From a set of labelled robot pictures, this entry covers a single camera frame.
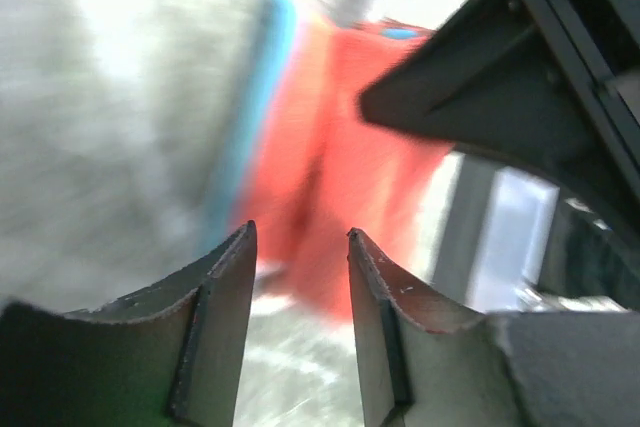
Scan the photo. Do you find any brown orange bear towel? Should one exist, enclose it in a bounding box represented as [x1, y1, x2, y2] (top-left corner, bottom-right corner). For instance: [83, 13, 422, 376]
[200, 0, 451, 323]

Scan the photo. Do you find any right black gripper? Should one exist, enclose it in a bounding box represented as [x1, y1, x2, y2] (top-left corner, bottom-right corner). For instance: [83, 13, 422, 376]
[360, 0, 639, 254]

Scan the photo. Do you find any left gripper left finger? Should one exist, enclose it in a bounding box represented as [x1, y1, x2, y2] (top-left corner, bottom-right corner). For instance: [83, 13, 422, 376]
[1, 223, 257, 426]

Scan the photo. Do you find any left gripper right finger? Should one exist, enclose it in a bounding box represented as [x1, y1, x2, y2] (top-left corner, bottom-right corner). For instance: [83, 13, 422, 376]
[348, 229, 639, 426]

